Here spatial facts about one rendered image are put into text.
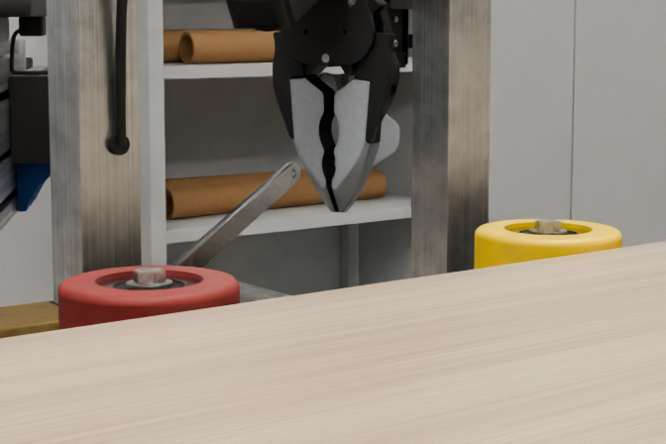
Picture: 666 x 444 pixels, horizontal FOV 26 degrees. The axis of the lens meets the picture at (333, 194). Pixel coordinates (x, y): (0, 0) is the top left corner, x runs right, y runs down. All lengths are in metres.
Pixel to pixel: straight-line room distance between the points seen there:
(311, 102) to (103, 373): 0.47
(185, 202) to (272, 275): 0.61
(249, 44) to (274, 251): 0.78
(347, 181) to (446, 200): 0.08
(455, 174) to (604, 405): 0.44
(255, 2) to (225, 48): 2.59
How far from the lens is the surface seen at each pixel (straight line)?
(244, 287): 1.05
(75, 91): 0.75
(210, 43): 3.44
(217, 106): 3.91
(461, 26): 0.89
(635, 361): 0.53
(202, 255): 0.87
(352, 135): 0.94
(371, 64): 0.93
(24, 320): 0.75
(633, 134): 4.98
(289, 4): 0.87
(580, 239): 0.77
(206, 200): 3.56
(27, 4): 1.31
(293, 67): 0.96
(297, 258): 4.11
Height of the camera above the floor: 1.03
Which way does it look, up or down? 7 degrees down
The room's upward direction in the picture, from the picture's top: straight up
